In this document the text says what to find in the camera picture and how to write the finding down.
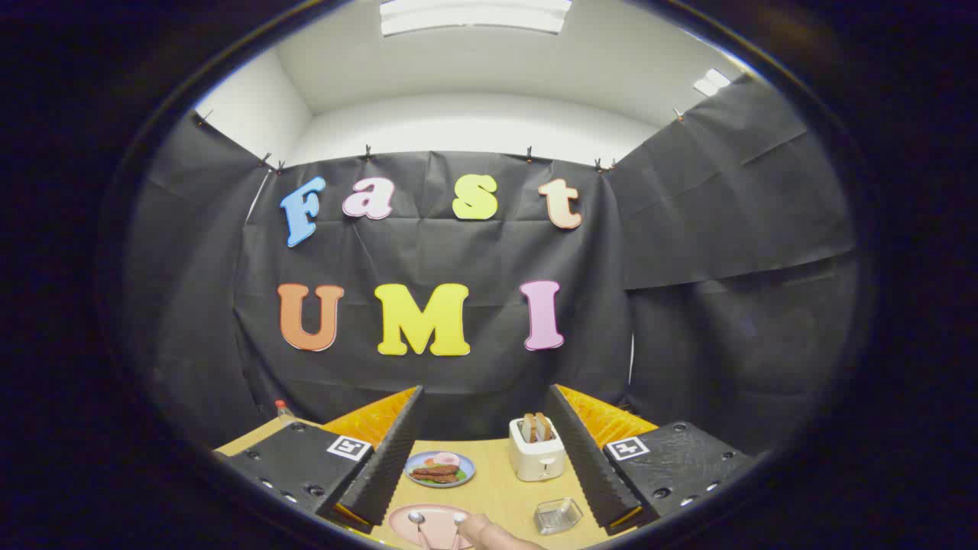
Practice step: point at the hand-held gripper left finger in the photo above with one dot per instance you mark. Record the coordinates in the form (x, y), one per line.
(390, 473)

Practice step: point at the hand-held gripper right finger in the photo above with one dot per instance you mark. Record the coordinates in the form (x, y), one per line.
(592, 473)

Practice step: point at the blue plate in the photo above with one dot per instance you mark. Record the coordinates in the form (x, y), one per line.
(416, 462)

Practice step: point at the brown meat strip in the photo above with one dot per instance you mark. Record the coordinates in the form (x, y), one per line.
(435, 472)
(437, 480)

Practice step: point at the white toaster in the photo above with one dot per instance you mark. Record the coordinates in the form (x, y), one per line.
(537, 460)

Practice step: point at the pink ham slice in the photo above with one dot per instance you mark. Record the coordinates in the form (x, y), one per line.
(446, 460)

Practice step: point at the toast slice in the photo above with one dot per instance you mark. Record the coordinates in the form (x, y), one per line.
(529, 429)
(543, 426)

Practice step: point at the pink plate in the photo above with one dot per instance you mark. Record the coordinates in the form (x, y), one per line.
(439, 527)

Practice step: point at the water bottle red cap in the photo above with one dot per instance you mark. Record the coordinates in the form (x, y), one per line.
(283, 412)

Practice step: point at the black backdrop cloth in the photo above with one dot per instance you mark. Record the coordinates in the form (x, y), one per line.
(428, 252)

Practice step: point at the small ceiling light panel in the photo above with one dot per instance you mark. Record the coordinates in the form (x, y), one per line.
(711, 82)

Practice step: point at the large ceiling light panel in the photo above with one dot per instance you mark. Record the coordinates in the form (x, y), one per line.
(474, 15)

